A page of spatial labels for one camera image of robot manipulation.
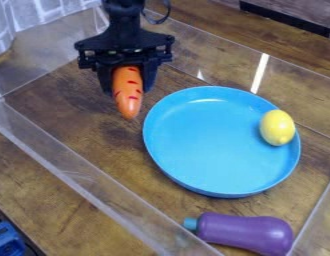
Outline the dark wooden baseboard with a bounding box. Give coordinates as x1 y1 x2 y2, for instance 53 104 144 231
239 0 330 38

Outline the yellow toy lemon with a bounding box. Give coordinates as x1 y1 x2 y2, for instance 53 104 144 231
259 109 297 146

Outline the blue plastic tray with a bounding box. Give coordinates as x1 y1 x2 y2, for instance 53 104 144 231
143 86 302 198

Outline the purple toy eggplant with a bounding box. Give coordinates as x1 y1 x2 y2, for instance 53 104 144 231
183 212 294 256

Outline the blue plastic crate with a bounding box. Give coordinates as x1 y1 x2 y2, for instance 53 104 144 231
0 221 25 256

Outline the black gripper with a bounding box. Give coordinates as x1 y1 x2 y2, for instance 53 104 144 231
75 0 175 92

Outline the orange toy carrot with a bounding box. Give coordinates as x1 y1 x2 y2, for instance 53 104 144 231
112 66 144 119

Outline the clear acrylic enclosure wall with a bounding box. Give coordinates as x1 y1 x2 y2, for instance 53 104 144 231
0 0 330 256

